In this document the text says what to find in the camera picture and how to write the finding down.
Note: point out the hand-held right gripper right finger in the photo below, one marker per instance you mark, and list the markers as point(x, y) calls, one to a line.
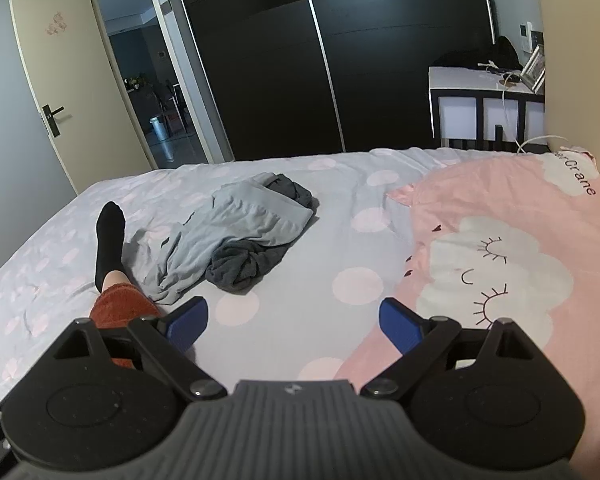
point(400, 327)

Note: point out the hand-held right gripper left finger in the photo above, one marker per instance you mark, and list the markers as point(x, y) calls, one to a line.
point(187, 322)

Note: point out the light grey garment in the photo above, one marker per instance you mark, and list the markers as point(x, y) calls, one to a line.
point(240, 220)

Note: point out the dark grey garment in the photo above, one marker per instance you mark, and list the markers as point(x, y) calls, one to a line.
point(240, 270)

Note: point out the person's leg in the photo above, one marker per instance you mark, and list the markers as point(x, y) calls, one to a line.
point(117, 281)

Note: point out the black sock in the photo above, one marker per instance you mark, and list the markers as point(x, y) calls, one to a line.
point(107, 240)

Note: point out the pink cloud-print quilt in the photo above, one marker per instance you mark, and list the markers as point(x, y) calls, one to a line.
point(505, 210)

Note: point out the metal trash can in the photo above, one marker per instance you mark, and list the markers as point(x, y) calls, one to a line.
point(159, 129)

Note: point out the dark chair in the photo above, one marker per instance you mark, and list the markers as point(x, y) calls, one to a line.
point(172, 105)

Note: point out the white cabinet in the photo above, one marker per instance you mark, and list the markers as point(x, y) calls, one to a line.
point(460, 77)

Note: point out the cream door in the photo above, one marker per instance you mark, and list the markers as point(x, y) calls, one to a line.
point(55, 85)

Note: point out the black sliding wardrobe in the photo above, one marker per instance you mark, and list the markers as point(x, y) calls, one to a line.
point(260, 60)

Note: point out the black bag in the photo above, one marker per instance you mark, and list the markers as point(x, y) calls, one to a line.
point(505, 52)

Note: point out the pink door sticker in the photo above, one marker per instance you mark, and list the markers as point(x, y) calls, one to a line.
point(57, 24)

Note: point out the white door frame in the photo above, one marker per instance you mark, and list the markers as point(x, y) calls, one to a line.
point(190, 60)

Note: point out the picture frame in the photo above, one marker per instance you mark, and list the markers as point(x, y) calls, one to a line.
point(532, 70)

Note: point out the wall intercom panel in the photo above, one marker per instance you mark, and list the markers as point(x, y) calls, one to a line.
point(527, 35)

